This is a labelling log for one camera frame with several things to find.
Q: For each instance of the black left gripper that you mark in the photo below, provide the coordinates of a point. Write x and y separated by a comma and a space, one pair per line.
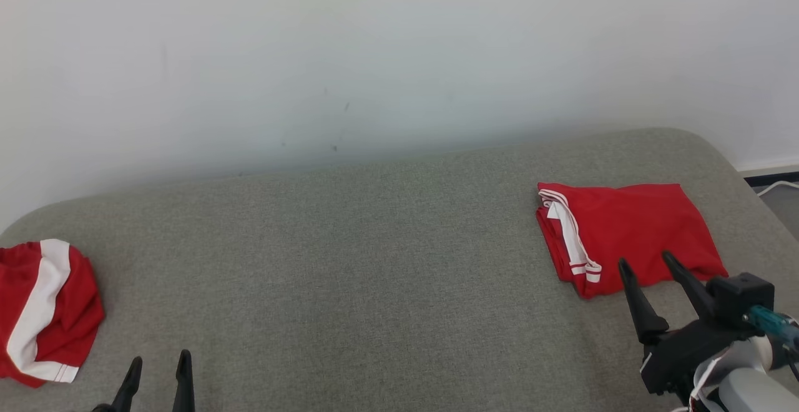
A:
101, 409

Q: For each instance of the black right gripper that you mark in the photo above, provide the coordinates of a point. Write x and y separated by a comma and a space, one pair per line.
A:
680, 353

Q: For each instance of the red basketball jersey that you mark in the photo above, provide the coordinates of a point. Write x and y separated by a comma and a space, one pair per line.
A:
630, 231

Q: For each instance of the red shorts with white stripe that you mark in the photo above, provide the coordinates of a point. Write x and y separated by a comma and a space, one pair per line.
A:
81, 312

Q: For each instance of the grey fabric sofa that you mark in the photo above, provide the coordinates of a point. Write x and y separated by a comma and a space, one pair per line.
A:
374, 262

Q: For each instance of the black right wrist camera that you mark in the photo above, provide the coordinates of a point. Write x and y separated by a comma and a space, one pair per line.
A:
740, 299

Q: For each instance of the teal right camera plug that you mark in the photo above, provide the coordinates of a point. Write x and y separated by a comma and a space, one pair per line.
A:
771, 324

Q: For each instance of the silver partition frame rail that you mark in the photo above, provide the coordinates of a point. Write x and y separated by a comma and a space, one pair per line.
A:
771, 170

